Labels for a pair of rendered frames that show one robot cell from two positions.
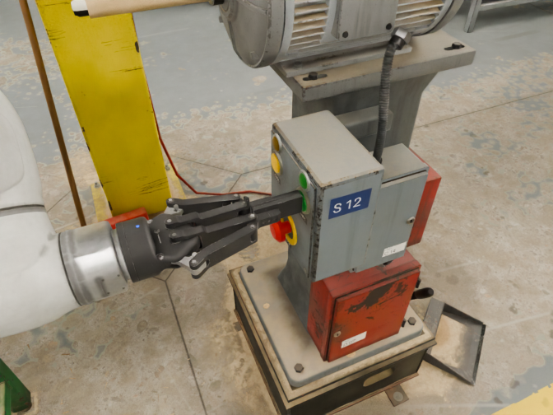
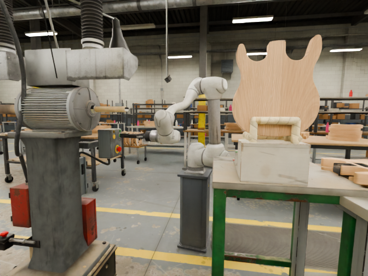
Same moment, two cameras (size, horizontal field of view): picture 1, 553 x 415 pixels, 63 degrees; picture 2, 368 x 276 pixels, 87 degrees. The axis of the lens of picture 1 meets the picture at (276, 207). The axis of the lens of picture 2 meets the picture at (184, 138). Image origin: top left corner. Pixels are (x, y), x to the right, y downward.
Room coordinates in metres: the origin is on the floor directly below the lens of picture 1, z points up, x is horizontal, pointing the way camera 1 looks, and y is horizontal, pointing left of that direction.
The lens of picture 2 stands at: (1.42, 1.13, 1.21)
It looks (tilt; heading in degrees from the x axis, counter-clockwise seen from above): 6 degrees down; 212
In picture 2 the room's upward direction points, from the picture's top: straight up
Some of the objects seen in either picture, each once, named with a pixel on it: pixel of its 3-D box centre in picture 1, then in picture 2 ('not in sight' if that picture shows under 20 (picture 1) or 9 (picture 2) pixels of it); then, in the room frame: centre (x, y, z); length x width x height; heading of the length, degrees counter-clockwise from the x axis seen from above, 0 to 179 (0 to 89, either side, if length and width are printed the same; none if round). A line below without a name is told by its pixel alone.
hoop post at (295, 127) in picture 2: not in sight; (295, 132); (0.49, 1.10, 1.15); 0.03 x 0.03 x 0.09
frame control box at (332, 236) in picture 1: (347, 188); (99, 147); (0.56, -0.12, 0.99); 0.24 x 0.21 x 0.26; 113
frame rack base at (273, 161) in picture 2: not in sight; (269, 160); (0.47, 1.00, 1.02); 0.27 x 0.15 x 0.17; 113
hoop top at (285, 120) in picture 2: not in sight; (274, 120); (0.52, 1.02, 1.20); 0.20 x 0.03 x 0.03; 112
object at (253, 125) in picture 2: not in sight; (253, 131); (0.55, 0.94, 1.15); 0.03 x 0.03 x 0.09
